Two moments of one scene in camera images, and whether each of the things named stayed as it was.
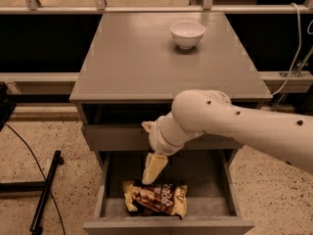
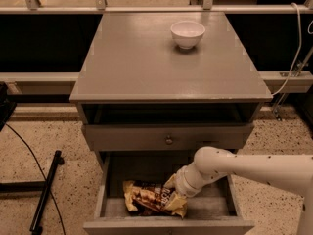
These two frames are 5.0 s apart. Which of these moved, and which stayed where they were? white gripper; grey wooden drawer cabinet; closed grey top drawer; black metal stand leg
Moved: white gripper
Stayed: closed grey top drawer; black metal stand leg; grey wooden drawer cabinet
